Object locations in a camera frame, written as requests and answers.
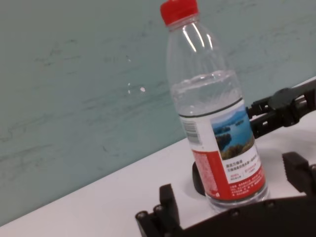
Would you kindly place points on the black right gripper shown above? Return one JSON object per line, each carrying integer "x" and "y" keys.
{"x": 296, "y": 101}

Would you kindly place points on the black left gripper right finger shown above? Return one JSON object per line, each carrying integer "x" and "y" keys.
{"x": 300, "y": 172}

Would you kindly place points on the clear water bottle red cap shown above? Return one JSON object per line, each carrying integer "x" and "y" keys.
{"x": 205, "y": 111}

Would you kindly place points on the blue push button black base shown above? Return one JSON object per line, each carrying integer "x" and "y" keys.
{"x": 197, "y": 180}

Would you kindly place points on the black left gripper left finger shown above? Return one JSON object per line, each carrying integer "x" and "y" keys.
{"x": 165, "y": 217}

